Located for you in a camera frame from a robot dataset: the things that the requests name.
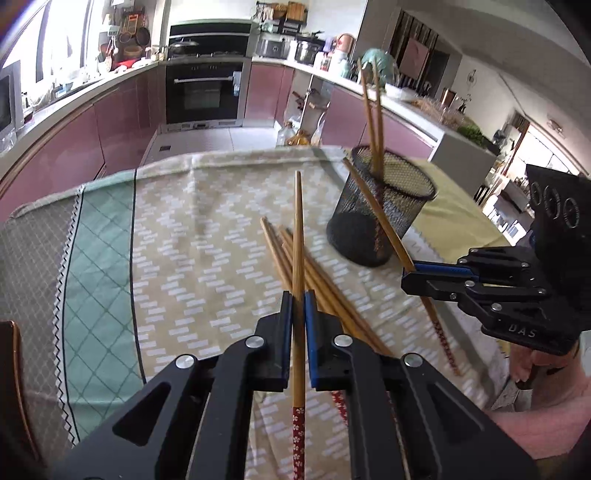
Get black range hood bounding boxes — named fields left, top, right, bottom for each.
left=168, top=20, right=253, bottom=52

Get silver microwave oven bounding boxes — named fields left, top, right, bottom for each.
left=0, top=61, right=25, bottom=140

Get beige green patterned tablecloth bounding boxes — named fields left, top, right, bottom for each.
left=0, top=147, right=513, bottom=480

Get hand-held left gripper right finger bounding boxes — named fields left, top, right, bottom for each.
left=304, top=295, right=541, bottom=480

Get black countertop shelf rack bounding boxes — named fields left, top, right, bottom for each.
left=255, top=0, right=309, bottom=25

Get person's right forearm pink sleeve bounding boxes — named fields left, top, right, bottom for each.
left=485, top=369, right=591, bottom=460

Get bunch of wooden chopsticks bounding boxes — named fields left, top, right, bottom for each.
left=259, top=216, right=399, bottom=428

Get stainless steel stock pot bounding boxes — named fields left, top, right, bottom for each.
left=294, top=39, right=325, bottom=64

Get dark cooking pot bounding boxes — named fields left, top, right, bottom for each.
left=168, top=40, right=200, bottom=58

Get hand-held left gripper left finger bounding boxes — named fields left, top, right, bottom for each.
left=51, top=291, right=296, bottom=480

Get yellow zigzag-edged cloth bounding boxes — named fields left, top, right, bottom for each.
left=406, top=159, right=512, bottom=259

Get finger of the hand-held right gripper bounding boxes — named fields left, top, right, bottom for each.
left=412, top=248, right=539, bottom=278
left=401, top=275, right=551, bottom=320

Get black mesh utensil holder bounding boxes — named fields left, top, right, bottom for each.
left=326, top=144, right=438, bottom=268

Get black built-in oven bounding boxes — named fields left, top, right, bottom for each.
left=164, top=61, right=246, bottom=126

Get pink kitchen cabinet run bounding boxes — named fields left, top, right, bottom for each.
left=0, top=64, right=167, bottom=208
left=244, top=62, right=440, bottom=161

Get person's right hand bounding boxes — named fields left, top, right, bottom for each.
left=508, top=344, right=583, bottom=398

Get teal ceramic jar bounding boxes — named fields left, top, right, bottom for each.
left=361, top=48, right=399, bottom=80

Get wooden chopstick red patterned end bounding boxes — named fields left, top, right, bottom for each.
left=357, top=58, right=380, bottom=178
left=292, top=171, right=308, bottom=480
left=372, top=64, right=386, bottom=178
left=342, top=157, right=462, bottom=377

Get hanging kitchen utensils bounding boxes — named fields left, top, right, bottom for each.
left=110, top=13, right=152, bottom=57

